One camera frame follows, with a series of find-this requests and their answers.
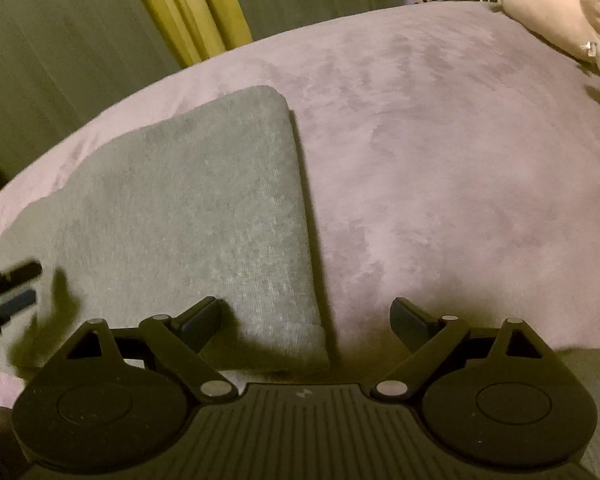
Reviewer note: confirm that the purple blanket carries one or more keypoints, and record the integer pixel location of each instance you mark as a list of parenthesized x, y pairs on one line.
[(430, 160)]

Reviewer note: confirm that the yellow curtain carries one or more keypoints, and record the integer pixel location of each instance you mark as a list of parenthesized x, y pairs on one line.
[(195, 5)]

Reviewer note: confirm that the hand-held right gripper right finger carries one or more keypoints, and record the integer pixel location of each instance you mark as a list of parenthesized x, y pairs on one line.
[(410, 322)]

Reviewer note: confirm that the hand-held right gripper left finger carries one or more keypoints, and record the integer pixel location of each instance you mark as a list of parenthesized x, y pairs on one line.
[(197, 320)]

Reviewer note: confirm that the pink and grey plush toy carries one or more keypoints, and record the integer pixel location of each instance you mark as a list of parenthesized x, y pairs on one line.
[(555, 5)]

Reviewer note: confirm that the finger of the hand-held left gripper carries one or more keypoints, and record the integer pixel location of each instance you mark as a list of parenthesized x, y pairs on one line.
[(17, 302), (15, 272)]

